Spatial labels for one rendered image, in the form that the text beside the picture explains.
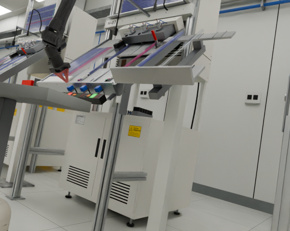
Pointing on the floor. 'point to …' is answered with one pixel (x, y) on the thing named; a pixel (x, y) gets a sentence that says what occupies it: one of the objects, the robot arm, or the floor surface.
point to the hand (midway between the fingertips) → (66, 80)
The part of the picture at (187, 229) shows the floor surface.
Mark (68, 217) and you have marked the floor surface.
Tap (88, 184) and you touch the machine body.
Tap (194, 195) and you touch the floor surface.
